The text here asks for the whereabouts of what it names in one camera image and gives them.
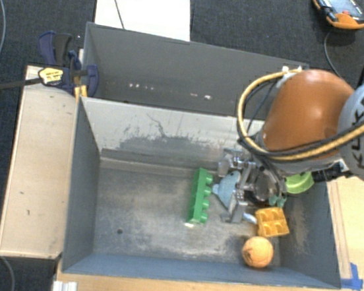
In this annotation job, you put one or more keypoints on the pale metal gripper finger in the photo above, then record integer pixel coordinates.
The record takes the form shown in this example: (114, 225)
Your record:
(233, 160)
(237, 208)

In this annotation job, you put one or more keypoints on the light blue toy whale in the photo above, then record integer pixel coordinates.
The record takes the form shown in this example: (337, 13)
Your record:
(226, 187)

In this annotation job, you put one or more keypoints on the lime green cup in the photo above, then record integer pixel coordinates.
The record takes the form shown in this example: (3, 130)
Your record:
(300, 184)

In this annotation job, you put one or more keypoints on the yellow toy building block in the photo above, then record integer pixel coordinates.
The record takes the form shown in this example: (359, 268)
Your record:
(271, 222)

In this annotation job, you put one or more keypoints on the green toy building block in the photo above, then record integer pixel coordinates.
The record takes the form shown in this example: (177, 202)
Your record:
(199, 197)

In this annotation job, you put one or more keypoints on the orange ball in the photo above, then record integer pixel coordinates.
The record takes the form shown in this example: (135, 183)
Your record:
(257, 252)

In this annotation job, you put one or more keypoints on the grey metal bin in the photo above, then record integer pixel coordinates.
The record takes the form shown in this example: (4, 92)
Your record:
(147, 203)

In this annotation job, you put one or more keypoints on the pale wood board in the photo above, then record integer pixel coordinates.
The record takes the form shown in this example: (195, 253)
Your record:
(39, 169)

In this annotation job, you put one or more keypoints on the black cylinder on white bracket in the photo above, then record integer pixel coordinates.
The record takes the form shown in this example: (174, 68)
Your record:
(326, 175)

